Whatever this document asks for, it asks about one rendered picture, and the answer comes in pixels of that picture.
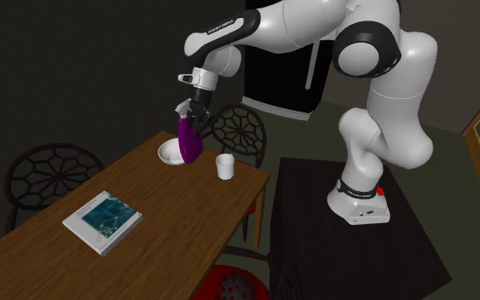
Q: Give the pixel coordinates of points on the purple spray bottle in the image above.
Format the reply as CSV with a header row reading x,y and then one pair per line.
x,y
189,143

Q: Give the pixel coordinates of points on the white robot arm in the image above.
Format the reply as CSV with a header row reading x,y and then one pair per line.
x,y
389,108

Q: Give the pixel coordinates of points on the black chair with web back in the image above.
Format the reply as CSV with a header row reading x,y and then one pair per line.
x,y
52,174
239,131

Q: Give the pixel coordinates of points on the white cup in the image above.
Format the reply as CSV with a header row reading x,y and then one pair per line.
x,y
225,167

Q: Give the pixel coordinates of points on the white bowl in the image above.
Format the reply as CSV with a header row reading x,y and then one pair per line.
x,y
168,154

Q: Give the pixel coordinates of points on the brown wooden table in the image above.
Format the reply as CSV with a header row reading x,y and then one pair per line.
x,y
169,216

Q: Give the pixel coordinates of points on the black chair with red seat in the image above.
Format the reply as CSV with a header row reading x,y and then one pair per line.
x,y
231,284

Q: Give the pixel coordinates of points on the black robot stand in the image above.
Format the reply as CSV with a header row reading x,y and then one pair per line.
x,y
331,253

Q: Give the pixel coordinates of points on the book with blue cover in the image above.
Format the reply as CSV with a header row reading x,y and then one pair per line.
x,y
104,220

